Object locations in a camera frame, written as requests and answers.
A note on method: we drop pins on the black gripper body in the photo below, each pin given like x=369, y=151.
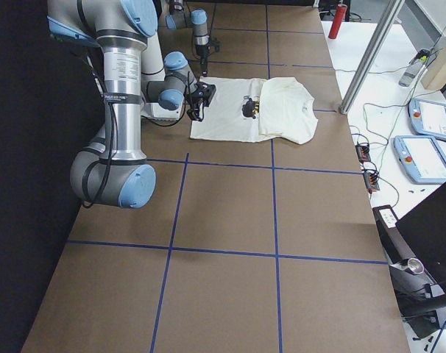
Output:
x=203, y=52
x=198, y=101

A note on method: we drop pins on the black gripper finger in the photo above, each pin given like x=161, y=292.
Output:
x=200, y=111
x=192, y=113
x=204, y=66

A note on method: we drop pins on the cream long-sleeve cat shirt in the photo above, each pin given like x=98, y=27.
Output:
x=255, y=110

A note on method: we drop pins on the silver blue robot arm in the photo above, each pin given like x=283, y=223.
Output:
x=197, y=20
x=112, y=169

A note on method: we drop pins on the brown paper table cover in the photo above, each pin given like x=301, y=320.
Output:
x=244, y=247

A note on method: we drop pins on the red cylinder bottle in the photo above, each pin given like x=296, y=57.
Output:
x=339, y=16

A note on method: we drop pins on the orange black electronics board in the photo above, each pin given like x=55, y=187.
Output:
x=362, y=151

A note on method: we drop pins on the black box white label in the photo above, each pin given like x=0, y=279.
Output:
x=385, y=220

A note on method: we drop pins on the near blue teach pendant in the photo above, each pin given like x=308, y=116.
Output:
x=421, y=158

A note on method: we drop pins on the blue teach pendant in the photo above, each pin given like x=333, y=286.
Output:
x=421, y=158
x=428, y=118

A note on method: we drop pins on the far blue teach pendant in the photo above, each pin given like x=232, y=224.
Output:
x=428, y=118

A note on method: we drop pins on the wooden beam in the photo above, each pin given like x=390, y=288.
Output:
x=435, y=77

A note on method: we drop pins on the black laptop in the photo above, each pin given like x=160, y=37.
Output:
x=424, y=231

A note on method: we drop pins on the steel cup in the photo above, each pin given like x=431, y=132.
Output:
x=412, y=266

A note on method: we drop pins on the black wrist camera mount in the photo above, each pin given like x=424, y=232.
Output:
x=214, y=45

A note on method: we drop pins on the aluminium frame post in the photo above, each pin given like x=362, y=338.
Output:
x=379, y=35

